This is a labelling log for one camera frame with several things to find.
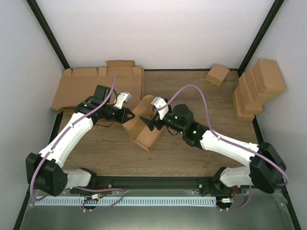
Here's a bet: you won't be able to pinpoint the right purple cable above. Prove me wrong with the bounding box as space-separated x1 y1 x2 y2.
165 84 290 213

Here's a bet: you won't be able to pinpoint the purple cable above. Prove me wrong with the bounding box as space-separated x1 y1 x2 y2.
165 84 290 213
29 75 125 213

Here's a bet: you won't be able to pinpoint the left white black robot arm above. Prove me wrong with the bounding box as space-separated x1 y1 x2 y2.
25 85 135 196

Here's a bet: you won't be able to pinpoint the black aluminium frame rail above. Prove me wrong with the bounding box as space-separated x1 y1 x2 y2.
31 176 283 192

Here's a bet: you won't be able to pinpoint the lowest stacked folded cardboard box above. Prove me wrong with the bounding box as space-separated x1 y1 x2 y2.
232 86 254 122

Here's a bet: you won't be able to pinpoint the left black frame post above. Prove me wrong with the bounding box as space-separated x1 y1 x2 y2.
26 0 70 69

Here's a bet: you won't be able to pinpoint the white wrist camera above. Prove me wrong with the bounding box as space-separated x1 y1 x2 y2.
114 92 132 109
151 97 170 120

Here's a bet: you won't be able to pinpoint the right black frame post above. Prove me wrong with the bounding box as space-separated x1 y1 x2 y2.
237 0 284 77

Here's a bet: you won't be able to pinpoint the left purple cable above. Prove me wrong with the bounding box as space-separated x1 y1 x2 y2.
29 75 125 213

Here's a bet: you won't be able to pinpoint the black frame post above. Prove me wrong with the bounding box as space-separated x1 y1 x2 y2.
237 0 284 77
26 0 70 69

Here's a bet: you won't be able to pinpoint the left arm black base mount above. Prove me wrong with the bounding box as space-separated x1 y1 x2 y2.
70 176 113 195

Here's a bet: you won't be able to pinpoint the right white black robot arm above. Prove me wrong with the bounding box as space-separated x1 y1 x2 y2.
140 104 286 194

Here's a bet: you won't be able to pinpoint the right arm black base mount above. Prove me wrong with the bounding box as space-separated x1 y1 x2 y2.
198 167 233 196

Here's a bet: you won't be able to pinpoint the small folded cardboard box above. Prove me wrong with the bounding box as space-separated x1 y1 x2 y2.
205 64 230 87

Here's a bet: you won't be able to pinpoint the light blue slotted cable duct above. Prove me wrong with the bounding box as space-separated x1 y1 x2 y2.
35 196 216 207

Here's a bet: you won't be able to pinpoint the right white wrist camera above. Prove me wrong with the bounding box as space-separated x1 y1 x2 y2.
151 97 170 120

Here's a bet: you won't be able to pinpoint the stack of flat cardboard sheets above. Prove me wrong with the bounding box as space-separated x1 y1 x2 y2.
51 60 144 113

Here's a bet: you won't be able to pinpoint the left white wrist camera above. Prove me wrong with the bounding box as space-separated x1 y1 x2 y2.
114 92 132 109

